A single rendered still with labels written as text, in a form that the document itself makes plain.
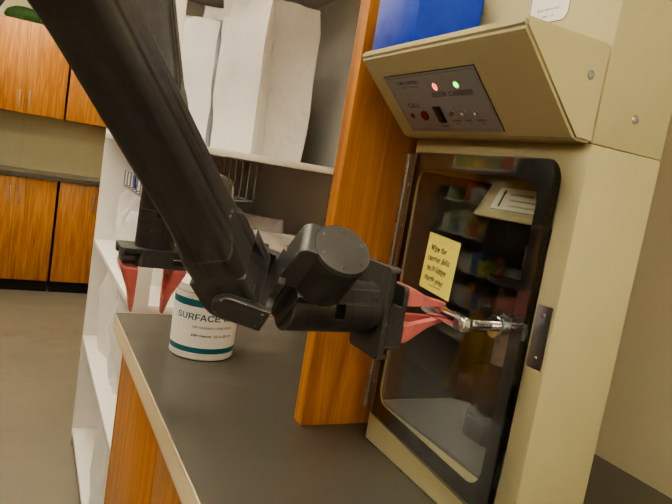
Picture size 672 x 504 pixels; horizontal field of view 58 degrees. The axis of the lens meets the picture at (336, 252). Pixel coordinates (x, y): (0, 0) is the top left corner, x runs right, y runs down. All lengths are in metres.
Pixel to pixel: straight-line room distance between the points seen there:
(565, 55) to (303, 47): 1.43
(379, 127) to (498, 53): 0.33
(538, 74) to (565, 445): 0.41
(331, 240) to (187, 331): 0.69
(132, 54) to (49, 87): 5.23
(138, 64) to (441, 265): 0.48
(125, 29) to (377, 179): 0.57
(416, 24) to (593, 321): 0.41
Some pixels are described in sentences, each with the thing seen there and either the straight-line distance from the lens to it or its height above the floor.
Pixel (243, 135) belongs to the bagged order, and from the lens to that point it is 1.82.
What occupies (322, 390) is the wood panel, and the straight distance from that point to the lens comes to 0.99.
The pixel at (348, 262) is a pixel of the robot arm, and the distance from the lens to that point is 0.56.
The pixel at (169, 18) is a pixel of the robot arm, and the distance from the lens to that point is 0.95.
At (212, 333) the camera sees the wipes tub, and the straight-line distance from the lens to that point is 1.22.
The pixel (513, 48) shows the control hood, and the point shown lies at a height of 1.49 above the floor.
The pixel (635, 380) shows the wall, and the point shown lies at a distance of 1.17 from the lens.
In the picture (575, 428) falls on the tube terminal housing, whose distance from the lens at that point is 0.77.
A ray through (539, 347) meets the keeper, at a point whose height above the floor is 1.19.
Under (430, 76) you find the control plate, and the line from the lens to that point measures 0.77.
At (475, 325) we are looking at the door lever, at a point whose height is 1.20.
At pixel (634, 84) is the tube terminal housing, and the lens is 0.73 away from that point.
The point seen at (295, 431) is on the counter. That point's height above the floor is 0.94.
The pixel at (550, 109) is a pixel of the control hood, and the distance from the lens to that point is 0.66.
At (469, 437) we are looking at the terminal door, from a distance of 0.75.
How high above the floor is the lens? 1.33
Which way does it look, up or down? 7 degrees down
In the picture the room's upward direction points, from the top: 9 degrees clockwise
